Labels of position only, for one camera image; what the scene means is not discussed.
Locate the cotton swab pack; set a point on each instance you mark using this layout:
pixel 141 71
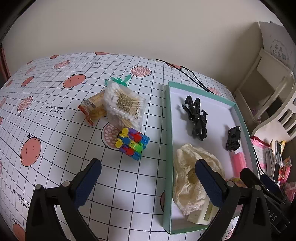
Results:
pixel 124 107

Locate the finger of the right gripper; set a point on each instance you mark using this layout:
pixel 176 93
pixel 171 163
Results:
pixel 250 179
pixel 273 188

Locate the cream lace scrunchie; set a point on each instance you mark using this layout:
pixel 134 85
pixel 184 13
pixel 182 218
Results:
pixel 188 192

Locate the colourful building block toy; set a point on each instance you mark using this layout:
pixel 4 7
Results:
pixel 131 142

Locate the black toy hand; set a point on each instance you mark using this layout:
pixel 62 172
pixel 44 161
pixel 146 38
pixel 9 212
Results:
pixel 197 117

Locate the black toy car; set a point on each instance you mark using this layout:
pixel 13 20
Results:
pixel 233 139

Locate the green plastic figure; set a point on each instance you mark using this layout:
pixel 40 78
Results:
pixel 119 80

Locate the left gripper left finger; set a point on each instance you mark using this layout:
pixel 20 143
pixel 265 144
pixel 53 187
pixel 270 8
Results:
pixel 42 220

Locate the smartphone on white stand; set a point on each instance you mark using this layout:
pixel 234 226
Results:
pixel 274 162

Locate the pink hair roller clip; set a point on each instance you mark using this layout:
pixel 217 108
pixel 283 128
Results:
pixel 238 163

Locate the fruit pattern grid tablecloth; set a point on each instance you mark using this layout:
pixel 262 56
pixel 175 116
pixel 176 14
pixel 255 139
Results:
pixel 46 140

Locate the white bed frame shelf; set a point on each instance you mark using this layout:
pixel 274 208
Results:
pixel 270 79

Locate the pink white crochet mat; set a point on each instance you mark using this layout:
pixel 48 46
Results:
pixel 260 148

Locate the cream hair claw clip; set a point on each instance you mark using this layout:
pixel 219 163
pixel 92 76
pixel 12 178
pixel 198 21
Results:
pixel 205 215

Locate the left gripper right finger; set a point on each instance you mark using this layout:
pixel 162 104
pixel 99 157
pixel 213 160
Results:
pixel 253 222

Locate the teal rimmed white tray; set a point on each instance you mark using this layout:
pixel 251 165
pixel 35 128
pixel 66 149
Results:
pixel 222 114

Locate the cracker snack packet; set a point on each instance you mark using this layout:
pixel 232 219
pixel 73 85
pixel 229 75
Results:
pixel 93 107

